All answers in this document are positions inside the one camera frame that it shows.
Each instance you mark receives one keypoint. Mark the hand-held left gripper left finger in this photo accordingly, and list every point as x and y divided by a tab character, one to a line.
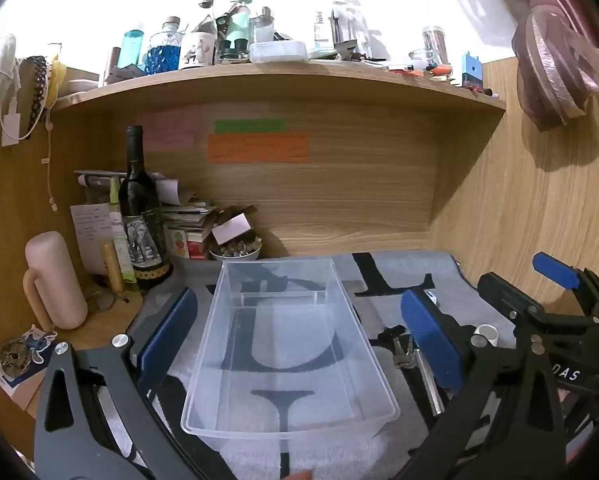
167	330

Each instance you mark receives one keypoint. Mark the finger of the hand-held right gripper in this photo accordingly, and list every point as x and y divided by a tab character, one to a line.
504	296
554	266

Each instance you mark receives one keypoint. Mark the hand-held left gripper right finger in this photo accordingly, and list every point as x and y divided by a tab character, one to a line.
429	335

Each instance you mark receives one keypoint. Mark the metal rod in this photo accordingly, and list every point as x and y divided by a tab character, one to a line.
427	385

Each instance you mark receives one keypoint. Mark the clear plastic bin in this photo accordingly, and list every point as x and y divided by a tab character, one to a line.
279	340

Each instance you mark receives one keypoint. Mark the eyeglasses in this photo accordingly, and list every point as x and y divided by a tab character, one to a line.
107	300

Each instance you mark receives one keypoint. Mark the gold tube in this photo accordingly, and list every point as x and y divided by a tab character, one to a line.
112	270

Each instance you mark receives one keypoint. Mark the grey rug with black letters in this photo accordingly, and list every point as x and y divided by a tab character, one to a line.
379	270

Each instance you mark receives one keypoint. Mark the bowl of coins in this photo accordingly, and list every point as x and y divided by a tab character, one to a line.
237	251

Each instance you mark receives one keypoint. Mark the stack of books and papers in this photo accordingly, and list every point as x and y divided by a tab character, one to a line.
184	220

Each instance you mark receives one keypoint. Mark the yellow-green slim bottle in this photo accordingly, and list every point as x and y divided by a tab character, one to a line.
117	230

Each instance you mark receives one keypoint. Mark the white card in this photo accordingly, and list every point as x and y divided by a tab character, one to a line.
232	227

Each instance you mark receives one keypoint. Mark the dark wine bottle elephant label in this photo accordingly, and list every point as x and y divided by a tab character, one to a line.
142	210

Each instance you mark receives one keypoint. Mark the white handwritten note paper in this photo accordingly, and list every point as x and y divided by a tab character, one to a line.
92	230

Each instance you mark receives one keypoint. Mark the blue cartoon sticker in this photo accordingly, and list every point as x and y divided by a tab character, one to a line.
35	345

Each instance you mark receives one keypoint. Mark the brown kraft card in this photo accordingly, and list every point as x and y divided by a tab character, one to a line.
22	387

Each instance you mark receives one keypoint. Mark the round metal gear ornament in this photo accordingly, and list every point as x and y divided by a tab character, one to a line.
12	357

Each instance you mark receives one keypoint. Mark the pink sticky note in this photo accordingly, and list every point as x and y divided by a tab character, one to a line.
169	130

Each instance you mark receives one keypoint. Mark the orange sticky note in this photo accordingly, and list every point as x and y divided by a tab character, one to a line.
258	147

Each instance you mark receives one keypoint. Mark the blue box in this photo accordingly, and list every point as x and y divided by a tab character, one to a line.
472	70

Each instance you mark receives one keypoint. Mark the green sticky note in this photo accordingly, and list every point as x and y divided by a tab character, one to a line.
249	126

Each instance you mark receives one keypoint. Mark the pink curtain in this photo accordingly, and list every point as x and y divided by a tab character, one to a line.
554	45

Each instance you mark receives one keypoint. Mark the small glass bowl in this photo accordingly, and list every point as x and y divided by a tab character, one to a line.
422	57

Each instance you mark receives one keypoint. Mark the clear jar with dark contents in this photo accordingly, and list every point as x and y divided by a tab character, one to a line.
435	42

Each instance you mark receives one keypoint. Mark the white paper tag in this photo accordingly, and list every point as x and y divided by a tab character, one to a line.
10	129

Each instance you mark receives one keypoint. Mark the yellow ribbon roll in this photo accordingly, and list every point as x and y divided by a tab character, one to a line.
55	80

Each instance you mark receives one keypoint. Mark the black lace ribbon roll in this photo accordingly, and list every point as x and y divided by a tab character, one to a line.
39	85

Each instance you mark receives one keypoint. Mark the wooden shelf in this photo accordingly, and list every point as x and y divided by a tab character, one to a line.
279	77

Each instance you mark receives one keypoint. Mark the glass bottle with blue beads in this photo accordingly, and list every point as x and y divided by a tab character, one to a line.
165	47

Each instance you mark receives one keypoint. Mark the teal bottle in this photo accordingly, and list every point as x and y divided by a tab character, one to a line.
133	47

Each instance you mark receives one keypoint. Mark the corked bottle with white label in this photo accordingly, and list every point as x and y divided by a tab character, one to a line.
199	40

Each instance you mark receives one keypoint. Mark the white plastic box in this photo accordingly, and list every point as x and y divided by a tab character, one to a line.
278	51

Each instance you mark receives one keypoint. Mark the clear plastic packaging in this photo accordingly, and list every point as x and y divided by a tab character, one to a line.
349	25

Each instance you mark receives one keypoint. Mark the glass jar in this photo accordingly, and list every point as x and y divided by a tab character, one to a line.
262	27

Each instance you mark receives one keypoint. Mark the mint green bottle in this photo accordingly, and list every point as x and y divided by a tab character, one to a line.
239	20

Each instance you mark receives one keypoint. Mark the clear bottle with label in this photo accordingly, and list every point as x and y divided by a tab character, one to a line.
320	27

